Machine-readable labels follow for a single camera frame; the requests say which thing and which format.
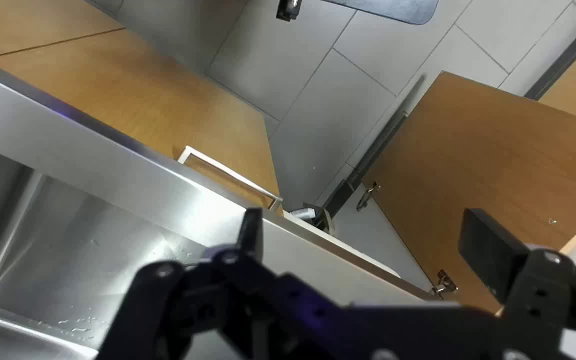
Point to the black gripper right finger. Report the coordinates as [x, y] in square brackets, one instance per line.
[494, 257]

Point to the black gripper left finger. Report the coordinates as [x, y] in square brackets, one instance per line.
[168, 307]

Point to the metal door hinge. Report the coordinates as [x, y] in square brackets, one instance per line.
[369, 195]
[444, 282]

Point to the open wooden cabinet door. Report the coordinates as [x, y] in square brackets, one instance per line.
[488, 153]

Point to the stainless steel sink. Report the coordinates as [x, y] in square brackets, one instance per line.
[68, 232]

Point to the shiny metal cabinet leg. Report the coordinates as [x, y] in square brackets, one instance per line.
[309, 216]

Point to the wooden cabinet drawer front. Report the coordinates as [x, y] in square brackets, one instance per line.
[135, 87]

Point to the grey floor mat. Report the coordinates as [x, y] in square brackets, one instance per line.
[388, 8]

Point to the small black object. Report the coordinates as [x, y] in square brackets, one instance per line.
[289, 8]

